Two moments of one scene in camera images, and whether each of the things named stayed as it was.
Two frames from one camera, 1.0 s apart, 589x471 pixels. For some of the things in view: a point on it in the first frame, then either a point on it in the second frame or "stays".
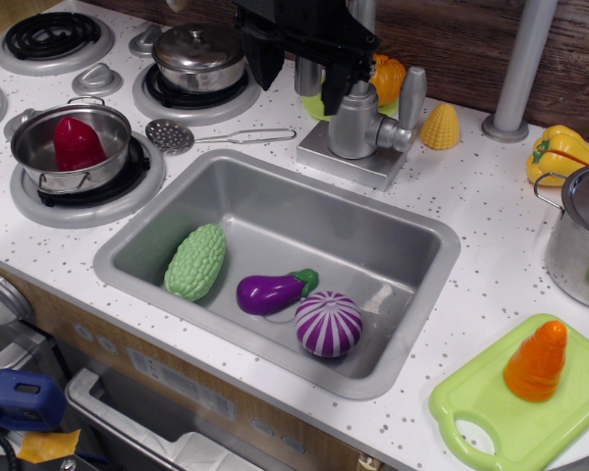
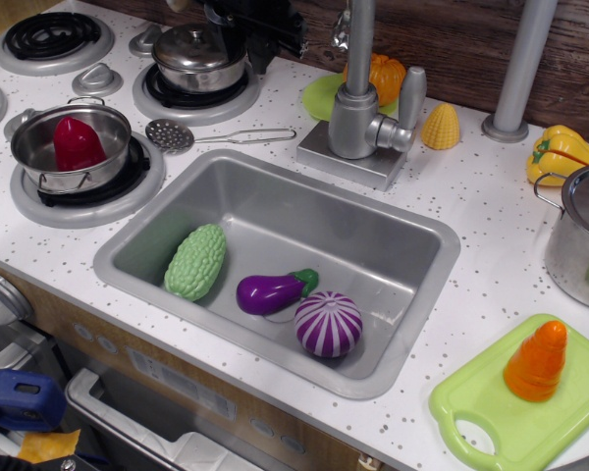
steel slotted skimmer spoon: x=172 y=136 stays
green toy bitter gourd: x=194 y=262 stays
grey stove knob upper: x=97 y=80 stays
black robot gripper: x=322 y=29 → x=280 y=20
